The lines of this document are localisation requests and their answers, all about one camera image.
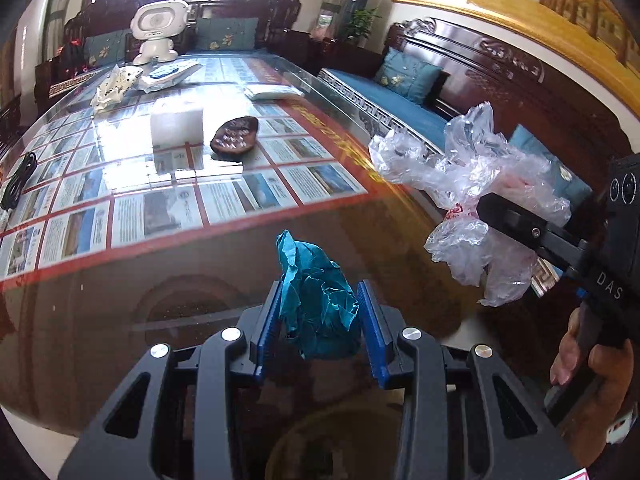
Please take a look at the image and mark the white patterned plastic bag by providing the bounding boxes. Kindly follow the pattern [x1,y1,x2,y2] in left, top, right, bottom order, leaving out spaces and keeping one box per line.
[90,65,143,114]

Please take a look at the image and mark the carved wooden far armchair left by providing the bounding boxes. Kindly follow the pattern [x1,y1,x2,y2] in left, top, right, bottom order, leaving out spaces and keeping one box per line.
[34,0,163,115]

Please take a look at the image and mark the white blue wipes pack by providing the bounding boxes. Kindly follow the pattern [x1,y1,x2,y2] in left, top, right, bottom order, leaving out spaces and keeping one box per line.
[137,61,203,94]

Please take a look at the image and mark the teal embroidered pillow near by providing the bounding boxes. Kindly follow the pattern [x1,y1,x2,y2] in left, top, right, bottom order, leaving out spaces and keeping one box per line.
[374,48,442,105]

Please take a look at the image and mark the person's right hand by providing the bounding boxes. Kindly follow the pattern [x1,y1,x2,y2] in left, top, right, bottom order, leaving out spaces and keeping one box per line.
[550,308,634,468]

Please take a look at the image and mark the potted green corner plant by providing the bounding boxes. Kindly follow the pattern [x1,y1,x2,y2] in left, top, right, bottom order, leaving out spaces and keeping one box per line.
[344,8,380,47]

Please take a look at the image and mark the teal paper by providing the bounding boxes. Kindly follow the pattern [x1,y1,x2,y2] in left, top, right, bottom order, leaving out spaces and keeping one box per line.
[276,231,361,361]

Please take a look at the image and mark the carved wooden armchair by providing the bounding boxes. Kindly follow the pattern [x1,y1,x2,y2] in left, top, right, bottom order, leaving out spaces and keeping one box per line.
[175,0,302,54]
[34,0,163,115]

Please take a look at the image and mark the left window curtain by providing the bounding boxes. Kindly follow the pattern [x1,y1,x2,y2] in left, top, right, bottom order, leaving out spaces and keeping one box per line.
[42,0,70,61]

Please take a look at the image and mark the black cable bundle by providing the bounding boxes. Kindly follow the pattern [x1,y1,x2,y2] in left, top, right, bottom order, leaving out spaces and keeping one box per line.
[0,150,39,212]

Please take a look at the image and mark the white toy robot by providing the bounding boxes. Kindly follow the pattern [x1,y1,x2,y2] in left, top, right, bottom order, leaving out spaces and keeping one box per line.
[130,0,189,66]

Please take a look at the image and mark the teal pillow far left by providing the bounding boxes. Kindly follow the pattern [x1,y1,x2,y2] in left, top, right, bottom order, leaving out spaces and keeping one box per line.
[84,29,130,70]

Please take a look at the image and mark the white foam block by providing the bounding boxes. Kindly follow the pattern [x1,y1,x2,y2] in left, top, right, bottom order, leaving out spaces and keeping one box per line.
[151,110,204,150]

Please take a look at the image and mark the carved wooden side sofa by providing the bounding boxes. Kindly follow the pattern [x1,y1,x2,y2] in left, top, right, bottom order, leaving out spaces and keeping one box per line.
[316,18,631,238]

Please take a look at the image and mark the blue sofa seat cushion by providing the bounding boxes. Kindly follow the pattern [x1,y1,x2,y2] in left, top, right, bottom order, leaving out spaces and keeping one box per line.
[316,67,594,212]

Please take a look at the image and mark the teal pillow far right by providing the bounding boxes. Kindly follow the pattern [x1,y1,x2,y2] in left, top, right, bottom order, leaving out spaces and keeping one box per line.
[195,18,258,51]

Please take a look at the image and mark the gold framed tree painting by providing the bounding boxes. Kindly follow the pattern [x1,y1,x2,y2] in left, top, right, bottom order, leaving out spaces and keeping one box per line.
[394,0,639,114]

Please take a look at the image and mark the teal pillow at edge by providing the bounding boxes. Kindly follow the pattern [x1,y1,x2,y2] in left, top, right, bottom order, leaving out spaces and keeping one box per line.
[509,125,592,212]

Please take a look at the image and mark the carved wooden far armchair right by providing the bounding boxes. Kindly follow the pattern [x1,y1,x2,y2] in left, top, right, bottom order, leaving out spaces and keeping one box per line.
[175,0,302,54]

